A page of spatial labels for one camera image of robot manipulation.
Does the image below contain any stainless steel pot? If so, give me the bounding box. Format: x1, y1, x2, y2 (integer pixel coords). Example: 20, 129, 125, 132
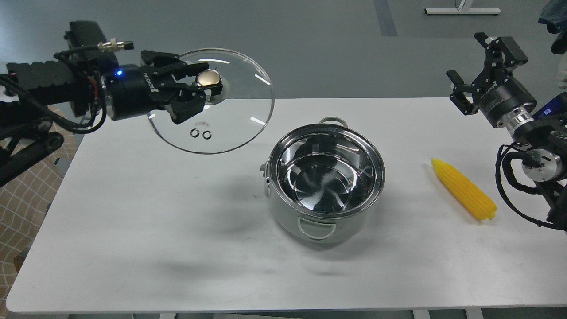
260, 117, 385, 244

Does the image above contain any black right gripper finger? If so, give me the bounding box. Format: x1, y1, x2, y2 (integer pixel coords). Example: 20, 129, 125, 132
474, 32, 528, 80
446, 70, 478, 116

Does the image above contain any beige checkered cloth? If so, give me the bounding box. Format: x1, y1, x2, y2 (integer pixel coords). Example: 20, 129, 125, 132
0, 125, 79, 319

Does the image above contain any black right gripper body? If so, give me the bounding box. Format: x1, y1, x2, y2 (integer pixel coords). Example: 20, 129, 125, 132
470, 67, 537, 128

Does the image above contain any white stand base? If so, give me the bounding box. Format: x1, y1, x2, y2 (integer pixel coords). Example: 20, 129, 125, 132
424, 0, 501, 16

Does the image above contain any glass pot lid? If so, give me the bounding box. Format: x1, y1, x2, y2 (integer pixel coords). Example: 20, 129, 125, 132
147, 48, 275, 154

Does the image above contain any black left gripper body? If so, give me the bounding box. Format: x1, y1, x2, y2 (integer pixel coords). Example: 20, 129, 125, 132
105, 64, 170, 121

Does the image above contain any dark object at right edge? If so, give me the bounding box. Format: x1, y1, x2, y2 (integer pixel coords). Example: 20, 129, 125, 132
537, 0, 567, 55

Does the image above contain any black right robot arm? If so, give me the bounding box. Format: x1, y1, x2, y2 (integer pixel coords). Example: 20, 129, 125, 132
446, 32, 567, 231

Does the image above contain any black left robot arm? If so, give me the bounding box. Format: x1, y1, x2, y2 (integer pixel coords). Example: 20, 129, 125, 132
0, 20, 223, 186

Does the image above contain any yellow corn cob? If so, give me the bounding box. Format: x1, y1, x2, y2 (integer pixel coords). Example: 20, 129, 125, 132
431, 158, 497, 221

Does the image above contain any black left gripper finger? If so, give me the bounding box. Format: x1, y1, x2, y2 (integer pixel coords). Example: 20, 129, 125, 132
140, 50, 210, 85
165, 83, 223, 124

